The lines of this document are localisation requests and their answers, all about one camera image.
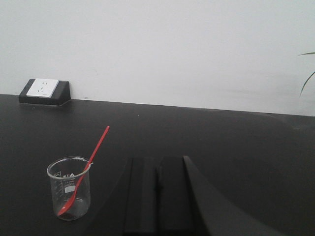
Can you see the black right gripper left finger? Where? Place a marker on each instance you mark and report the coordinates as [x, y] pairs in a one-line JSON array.
[[141, 216]]

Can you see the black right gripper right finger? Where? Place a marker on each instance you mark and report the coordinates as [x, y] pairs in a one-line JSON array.
[[174, 208]]

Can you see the red plastic spoon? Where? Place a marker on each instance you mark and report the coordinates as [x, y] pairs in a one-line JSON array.
[[71, 200]]

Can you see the small glass beaker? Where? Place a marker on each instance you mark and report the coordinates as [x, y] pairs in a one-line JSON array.
[[64, 174]]

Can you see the black desktop power socket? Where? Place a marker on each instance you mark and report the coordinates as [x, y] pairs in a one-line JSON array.
[[45, 92]]

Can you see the green plant leaves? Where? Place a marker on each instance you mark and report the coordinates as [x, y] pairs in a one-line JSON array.
[[310, 76]]

